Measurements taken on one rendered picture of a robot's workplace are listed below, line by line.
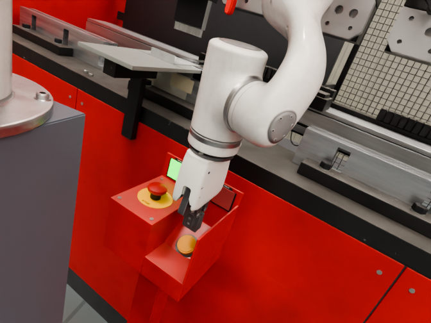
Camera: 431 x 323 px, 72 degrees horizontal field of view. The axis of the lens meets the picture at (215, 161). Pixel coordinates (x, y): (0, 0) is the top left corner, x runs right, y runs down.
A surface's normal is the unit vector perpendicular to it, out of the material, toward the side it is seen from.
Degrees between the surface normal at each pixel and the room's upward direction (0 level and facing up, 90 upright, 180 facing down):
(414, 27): 90
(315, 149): 90
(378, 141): 90
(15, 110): 0
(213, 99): 94
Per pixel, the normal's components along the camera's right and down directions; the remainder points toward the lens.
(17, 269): 0.91, 0.37
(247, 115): -0.66, 0.05
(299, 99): 0.51, 0.44
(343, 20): -0.50, 0.22
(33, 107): 0.28, -0.87
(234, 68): -0.04, 0.48
